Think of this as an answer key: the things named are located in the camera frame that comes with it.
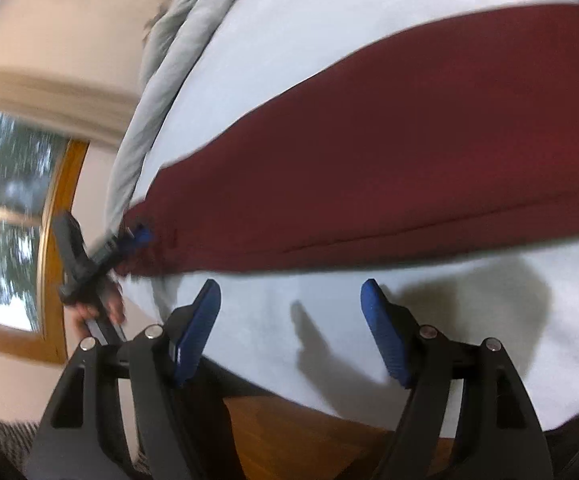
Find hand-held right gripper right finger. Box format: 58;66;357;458
360;279;556;480

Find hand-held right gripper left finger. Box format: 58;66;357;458
23;279;244;480

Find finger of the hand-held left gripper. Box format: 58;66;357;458
103;226;154;267

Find maroon pants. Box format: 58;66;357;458
114;2;579;278

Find person's left hand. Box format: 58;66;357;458
66;279;126;334

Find wooden framed window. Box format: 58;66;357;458
0;107;91;367

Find beige window pelmet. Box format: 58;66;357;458
0;66;140;142

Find grey blanket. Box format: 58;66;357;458
104;0;266;241

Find checked cloth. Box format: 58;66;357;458
0;409;41;477

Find white bed sheet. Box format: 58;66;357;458
119;0;579;433

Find wooden bed frame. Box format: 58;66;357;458
223;392;456;480

